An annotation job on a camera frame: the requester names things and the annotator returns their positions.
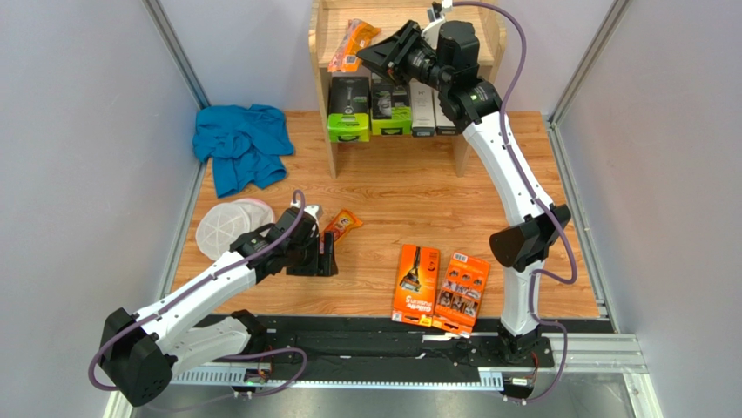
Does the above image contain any long orange Bic razor bag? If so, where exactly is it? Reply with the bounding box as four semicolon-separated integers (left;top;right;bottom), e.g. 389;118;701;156
327;18;381;73

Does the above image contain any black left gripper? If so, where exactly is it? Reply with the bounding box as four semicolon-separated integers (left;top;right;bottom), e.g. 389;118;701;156
286;230;339;276

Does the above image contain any green black razor box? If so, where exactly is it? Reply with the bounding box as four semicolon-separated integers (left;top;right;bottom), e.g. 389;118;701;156
327;77;371;143
370;75;411;136

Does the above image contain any tall white razor box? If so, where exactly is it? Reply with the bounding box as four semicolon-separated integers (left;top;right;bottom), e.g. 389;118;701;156
409;80;436;138

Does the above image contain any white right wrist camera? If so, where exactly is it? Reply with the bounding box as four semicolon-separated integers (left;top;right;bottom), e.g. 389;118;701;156
422;0;453;50

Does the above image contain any blue crumpled cloth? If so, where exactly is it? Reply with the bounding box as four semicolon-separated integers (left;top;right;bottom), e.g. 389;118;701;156
192;104;294;199

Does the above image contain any orange Gillette cartridge box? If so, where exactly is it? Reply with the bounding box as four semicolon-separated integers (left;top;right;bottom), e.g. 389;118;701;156
432;252;490;338

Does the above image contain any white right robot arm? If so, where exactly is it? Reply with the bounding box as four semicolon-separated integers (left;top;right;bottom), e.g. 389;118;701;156
357;20;571;364

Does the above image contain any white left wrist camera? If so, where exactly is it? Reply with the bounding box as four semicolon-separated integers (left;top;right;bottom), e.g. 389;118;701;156
287;201;323;225

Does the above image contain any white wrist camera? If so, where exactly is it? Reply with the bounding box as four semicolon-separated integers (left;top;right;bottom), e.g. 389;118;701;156
287;201;323;225
422;0;453;50

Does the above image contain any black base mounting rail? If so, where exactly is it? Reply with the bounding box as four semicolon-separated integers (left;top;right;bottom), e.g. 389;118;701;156
167;313;557;395

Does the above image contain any white round mesh lid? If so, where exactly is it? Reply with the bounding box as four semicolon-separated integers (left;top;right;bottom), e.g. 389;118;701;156
195;198;275;260

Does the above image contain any white Harry's razor box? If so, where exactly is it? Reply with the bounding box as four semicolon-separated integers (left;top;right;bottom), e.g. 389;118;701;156
434;100;460;136

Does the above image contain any orange Gillette Fusion5 razor box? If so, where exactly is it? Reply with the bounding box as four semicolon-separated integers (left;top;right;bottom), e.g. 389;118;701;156
391;244;441;327

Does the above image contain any wooden two-tier shelf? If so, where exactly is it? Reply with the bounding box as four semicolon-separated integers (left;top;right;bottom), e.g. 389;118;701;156
307;0;508;179

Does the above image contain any green black razor box right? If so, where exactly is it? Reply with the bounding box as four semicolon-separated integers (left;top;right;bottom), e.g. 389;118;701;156
370;75;411;136

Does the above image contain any green black razor box left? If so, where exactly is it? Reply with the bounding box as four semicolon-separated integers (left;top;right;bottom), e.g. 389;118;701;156
327;77;371;143

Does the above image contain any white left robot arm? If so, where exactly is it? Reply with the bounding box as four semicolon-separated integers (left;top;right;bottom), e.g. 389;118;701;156
88;199;337;407

